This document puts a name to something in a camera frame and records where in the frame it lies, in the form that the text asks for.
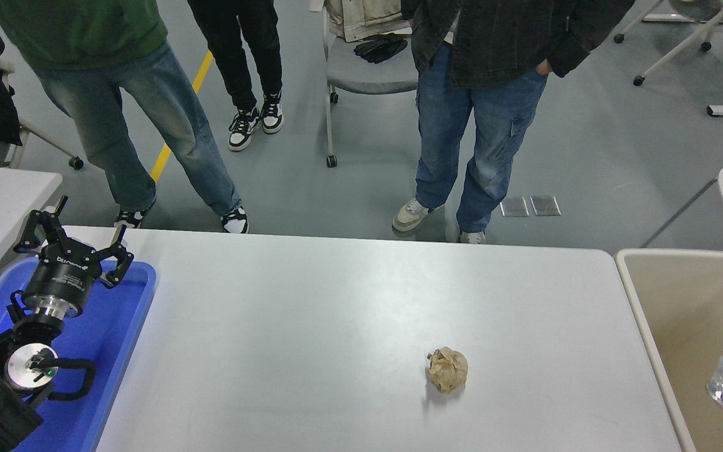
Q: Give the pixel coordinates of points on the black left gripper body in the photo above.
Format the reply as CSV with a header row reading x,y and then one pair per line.
x,y
63,276

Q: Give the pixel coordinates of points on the tan paper ball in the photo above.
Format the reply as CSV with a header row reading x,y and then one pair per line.
x,y
447,370

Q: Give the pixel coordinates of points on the blue plastic tray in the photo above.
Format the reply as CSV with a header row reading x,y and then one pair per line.
x,y
117,326

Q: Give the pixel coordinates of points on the person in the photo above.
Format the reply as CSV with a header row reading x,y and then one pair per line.
x,y
242,44
85,31
449,125

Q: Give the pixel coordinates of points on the grey wheeled chair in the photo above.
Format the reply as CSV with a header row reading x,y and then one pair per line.
x,y
368,75

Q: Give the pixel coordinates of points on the black gloves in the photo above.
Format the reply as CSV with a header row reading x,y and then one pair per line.
x,y
380,49

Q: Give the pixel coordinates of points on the beige jacket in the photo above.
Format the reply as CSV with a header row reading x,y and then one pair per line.
x,y
361,16

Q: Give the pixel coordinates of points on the metal floor plate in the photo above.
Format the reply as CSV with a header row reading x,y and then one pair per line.
x,y
514,207
546,206

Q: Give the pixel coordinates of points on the large pale bin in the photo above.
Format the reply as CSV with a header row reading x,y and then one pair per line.
x,y
669,295

